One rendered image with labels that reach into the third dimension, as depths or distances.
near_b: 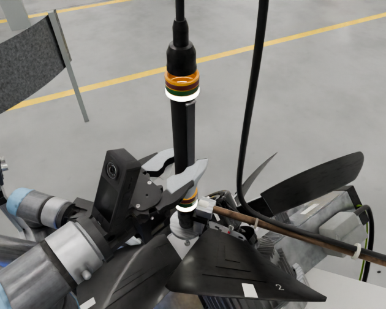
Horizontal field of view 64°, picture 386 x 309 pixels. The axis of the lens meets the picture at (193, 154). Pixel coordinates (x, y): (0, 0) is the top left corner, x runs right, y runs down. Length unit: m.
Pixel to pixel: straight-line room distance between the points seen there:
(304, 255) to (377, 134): 2.34
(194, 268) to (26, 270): 0.23
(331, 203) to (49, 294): 0.73
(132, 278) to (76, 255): 0.32
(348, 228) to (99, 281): 0.61
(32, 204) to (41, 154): 1.95
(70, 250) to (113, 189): 0.09
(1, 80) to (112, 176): 1.95
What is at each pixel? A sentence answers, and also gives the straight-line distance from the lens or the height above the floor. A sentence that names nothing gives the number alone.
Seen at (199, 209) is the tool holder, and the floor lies 1.38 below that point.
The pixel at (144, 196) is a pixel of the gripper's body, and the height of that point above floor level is 1.49.
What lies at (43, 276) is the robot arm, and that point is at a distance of 0.43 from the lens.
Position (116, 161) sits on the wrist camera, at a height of 1.57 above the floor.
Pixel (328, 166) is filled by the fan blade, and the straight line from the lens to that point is 0.69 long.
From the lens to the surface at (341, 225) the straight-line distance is 0.88.
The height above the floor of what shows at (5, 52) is 0.89.
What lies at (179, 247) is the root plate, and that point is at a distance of 0.75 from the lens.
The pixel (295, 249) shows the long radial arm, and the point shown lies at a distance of 0.86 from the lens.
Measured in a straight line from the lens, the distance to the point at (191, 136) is 0.44.
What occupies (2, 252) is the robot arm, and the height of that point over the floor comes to 1.26.
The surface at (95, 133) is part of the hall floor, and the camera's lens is 2.83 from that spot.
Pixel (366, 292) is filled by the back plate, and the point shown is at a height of 1.20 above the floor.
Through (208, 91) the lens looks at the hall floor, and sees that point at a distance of 3.18.
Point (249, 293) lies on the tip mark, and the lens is 0.46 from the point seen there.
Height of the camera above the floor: 1.86
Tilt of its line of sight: 47 degrees down
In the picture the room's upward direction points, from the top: straight up
